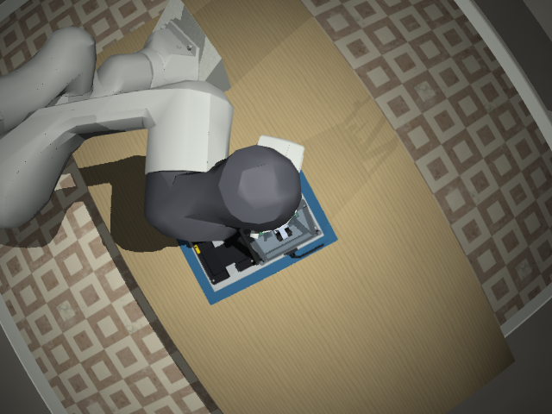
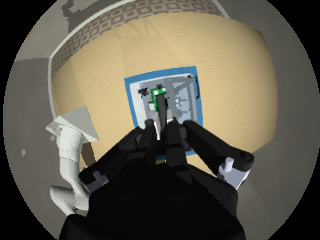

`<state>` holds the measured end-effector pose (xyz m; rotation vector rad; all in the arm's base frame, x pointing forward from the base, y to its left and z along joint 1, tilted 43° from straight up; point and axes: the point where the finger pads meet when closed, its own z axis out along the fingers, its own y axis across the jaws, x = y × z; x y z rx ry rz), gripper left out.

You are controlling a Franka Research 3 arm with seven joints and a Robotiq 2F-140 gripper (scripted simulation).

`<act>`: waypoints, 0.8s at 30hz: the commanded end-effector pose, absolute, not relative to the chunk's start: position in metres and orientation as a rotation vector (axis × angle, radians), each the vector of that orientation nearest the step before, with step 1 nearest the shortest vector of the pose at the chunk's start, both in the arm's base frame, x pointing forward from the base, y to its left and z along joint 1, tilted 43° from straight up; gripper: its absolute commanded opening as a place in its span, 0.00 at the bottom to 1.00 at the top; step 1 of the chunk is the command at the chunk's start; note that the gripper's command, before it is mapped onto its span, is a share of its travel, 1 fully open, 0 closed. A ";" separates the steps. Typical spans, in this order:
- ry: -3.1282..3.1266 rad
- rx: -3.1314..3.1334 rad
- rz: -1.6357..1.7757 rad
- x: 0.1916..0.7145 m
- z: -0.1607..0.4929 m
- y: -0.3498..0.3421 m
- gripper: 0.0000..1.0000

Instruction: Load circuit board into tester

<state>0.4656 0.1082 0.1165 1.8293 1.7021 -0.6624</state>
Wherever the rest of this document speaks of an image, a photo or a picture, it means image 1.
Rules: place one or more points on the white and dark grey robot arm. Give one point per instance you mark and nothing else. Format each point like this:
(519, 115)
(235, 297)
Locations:
(194, 190)

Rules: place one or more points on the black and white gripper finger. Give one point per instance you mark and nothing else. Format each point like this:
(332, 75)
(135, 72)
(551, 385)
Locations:
(283, 233)

